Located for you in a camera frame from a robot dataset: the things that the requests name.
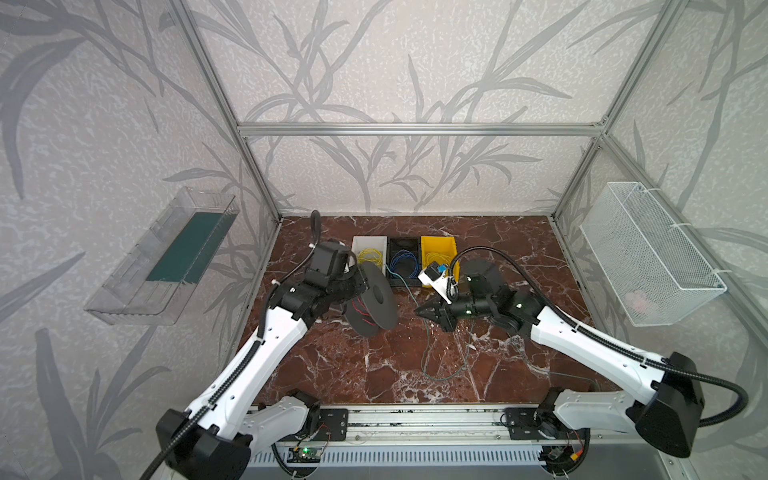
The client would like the blue cable coil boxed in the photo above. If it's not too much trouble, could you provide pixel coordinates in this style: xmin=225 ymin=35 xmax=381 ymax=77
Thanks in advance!
xmin=389 ymin=250 xmax=420 ymax=280

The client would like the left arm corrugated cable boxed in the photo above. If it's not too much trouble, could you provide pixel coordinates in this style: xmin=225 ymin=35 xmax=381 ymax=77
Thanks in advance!
xmin=139 ymin=209 xmax=322 ymax=480

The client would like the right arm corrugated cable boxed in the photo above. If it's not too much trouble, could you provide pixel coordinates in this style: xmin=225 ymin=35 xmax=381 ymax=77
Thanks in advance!
xmin=446 ymin=245 xmax=750 ymax=428

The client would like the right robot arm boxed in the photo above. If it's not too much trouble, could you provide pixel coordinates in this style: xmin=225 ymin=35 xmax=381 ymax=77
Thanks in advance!
xmin=416 ymin=259 xmax=704 ymax=458

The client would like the grey perforated spool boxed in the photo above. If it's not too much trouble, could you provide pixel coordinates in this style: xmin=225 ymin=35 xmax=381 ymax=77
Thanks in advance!
xmin=343 ymin=263 xmax=399 ymax=338

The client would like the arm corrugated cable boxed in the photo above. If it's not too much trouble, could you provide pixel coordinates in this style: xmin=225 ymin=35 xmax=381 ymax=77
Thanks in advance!
xmin=139 ymin=209 xmax=322 ymax=480
xmin=446 ymin=245 xmax=750 ymax=428

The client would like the yellow storage bin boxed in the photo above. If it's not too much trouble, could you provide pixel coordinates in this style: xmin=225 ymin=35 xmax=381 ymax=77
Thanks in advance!
xmin=421 ymin=236 xmax=458 ymax=270

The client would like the black storage bin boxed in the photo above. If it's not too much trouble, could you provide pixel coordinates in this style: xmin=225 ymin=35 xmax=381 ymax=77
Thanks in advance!
xmin=385 ymin=237 xmax=421 ymax=287

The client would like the clear plastic wall tray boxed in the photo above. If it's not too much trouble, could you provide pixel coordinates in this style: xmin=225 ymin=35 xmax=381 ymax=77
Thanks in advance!
xmin=84 ymin=187 xmax=240 ymax=326

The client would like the white storage bin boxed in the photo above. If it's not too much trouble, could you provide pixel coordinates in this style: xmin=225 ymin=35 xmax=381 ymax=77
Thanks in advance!
xmin=352 ymin=236 xmax=388 ymax=273

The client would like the white wire basket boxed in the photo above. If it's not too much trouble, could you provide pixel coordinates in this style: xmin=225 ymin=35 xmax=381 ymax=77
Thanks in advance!
xmin=580 ymin=182 xmax=727 ymax=327

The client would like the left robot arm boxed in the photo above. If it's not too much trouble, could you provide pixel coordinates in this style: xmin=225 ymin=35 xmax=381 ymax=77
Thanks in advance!
xmin=142 ymin=241 xmax=365 ymax=479

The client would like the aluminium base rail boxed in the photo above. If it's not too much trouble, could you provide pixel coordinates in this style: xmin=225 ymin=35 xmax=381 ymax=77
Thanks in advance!
xmin=179 ymin=403 xmax=679 ymax=448

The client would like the pink object in basket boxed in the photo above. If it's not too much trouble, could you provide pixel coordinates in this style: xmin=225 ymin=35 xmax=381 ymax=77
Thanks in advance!
xmin=624 ymin=290 xmax=658 ymax=316

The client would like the left controller board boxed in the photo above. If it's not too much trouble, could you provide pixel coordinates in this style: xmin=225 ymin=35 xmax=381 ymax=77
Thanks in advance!
xmin=285 ymin=446 xmax=326 ymax=466

